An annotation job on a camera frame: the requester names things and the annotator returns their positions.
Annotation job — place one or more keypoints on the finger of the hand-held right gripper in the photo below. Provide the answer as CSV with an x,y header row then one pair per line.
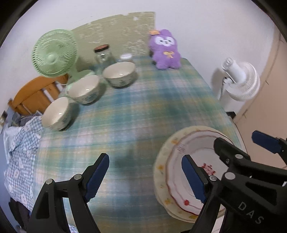
x,y
233,154
266,141

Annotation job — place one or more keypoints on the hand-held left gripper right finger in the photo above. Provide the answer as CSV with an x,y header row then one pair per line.
x,y
194,177

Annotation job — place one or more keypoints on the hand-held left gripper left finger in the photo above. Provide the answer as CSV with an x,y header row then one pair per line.
x,y
96,177

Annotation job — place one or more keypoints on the small pink floral plate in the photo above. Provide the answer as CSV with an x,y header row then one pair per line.
x,y
201,145

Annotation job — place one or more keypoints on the round yellow floral plate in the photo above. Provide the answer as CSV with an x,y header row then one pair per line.
x,y
159,170

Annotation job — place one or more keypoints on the scalloped yellow floral plate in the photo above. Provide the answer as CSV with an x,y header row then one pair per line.
x,y
179,219

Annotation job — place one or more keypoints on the grey-green floral bowl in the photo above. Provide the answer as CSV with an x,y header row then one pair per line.
x,y
85,88
56,112
120,71

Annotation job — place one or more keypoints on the beige door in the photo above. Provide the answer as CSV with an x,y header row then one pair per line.
x,y
273,89

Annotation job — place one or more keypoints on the white standing fan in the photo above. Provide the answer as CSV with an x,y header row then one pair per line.
x,y
243,83

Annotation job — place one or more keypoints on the blue checked cloth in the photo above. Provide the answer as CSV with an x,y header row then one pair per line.
x,y
20,156

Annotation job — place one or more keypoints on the dark cloth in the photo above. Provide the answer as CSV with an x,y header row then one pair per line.
x,y
19,215

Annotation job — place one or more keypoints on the wooden chair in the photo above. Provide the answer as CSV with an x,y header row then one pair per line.
x,y
31,96

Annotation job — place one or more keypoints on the glass jar with dark lid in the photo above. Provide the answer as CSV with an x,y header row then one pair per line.
x,y
104,57

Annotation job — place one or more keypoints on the clear cotton swab container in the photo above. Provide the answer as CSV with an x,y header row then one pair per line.
x,y
126,58

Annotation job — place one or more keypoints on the purple plush toy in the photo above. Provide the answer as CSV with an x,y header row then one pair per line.
x,y
164,51

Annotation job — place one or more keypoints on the green desk fan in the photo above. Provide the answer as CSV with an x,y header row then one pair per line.
x,y
52,57

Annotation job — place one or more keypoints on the wall socket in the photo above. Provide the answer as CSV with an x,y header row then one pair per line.
x,y
2,118

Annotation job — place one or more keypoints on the green patterned wall mat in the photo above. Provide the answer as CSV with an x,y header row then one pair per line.
x,y
125,29

